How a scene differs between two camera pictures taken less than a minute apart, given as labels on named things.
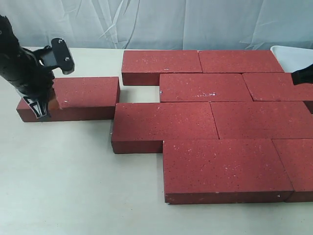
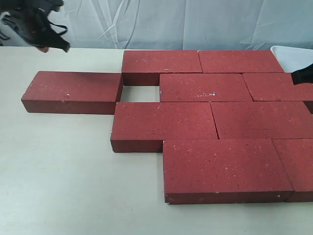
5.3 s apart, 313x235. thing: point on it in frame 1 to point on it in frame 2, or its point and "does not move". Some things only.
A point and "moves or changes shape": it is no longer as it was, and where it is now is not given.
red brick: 78,98 moves or changes shape
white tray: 293,58 does not move
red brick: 141,128 does not move
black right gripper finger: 303,76 does not move
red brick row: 201,87 does not move
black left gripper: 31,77 to 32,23
